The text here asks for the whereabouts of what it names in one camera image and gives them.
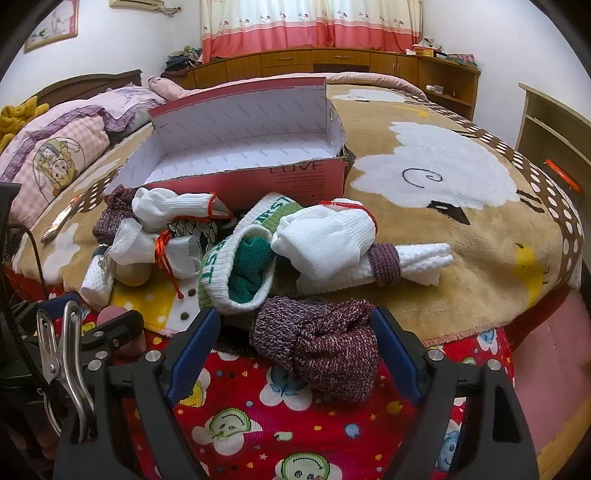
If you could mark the red printed bedsheet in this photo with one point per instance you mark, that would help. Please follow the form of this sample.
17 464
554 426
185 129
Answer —
258 415

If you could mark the pile of clothes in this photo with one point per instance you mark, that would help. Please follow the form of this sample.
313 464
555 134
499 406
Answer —
180 62

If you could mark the purple ruffled pillow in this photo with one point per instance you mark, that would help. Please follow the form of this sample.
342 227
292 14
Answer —
129 104

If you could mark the sheep printed blanket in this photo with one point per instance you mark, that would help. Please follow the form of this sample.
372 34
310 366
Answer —
461 277

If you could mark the green and white sock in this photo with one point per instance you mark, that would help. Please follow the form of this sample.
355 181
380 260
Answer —
272 212
221 277

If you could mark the light wooden shelf unit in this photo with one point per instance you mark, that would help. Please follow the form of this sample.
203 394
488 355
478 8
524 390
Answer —
545 120

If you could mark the shiny flat object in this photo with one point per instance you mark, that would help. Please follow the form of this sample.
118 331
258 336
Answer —
62 221

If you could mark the yellow tissue box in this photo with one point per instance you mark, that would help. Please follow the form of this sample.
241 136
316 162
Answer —
422 48

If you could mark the white towel roll grey band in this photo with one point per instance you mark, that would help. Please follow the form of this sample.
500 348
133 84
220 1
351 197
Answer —
97 284

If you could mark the pink bed cover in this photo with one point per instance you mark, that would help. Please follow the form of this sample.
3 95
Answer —
545 369

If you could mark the yellow knitted cloth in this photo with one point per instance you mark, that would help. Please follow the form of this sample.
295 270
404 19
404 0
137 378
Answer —
18 117

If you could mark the white socks red tie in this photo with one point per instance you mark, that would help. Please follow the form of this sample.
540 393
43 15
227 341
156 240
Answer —
171 205

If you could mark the framed wall picture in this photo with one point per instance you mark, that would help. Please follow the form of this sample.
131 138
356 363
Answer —
51 23

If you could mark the person's left forearm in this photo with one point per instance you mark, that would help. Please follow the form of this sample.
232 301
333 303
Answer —
46 438

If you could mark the wooden headboard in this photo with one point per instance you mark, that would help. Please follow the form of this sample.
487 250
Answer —
83 85

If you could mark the beige sock ball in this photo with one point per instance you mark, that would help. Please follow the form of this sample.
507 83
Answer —
131 273

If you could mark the orange object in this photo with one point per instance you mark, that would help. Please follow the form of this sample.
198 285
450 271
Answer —
563 175

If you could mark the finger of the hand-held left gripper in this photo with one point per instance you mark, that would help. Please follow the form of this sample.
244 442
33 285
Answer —
115 330
60 308

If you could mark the pink checked cartoon pillow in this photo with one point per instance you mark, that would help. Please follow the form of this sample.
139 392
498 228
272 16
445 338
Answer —
55 157

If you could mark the mauve sock ball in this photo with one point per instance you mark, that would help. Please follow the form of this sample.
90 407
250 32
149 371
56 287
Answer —
111 314

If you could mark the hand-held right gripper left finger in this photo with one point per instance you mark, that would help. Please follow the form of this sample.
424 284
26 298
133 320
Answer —
194 357

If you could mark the pink cardboard shoe box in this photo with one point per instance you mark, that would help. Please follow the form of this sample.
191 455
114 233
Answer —
240 152

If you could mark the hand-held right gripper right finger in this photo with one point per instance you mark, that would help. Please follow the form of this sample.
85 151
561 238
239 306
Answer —
398 355

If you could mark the wooden cabinet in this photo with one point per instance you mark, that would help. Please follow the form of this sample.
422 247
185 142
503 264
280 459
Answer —
286 60

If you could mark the pink and white curtain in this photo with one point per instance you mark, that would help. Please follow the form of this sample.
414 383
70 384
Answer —
300 27

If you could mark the air conditioner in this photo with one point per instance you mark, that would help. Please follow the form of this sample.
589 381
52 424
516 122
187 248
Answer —
138 3

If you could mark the wave patterned sock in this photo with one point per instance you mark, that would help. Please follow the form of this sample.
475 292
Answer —
196 228

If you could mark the purple knit sock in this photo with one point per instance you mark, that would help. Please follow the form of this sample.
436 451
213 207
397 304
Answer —
323 350
113 214

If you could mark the flat boxes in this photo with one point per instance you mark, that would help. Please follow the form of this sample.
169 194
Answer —
457 57

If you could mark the pink quilt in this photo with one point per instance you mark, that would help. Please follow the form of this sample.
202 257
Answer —
166 87

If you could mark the metal spring clip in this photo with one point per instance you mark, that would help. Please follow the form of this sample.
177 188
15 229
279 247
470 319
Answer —
60 364

